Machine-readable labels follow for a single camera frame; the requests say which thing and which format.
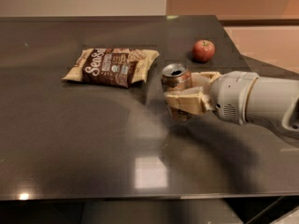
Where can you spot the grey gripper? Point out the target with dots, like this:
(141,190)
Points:
(234,95)

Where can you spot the orange soda can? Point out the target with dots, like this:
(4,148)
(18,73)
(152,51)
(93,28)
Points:
(176,77)

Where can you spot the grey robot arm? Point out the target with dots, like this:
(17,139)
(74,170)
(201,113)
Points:
(273,104)

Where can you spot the red apple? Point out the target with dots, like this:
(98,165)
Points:
(203,51)

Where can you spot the brown and cream chip bag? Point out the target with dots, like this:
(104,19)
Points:
(112,67)

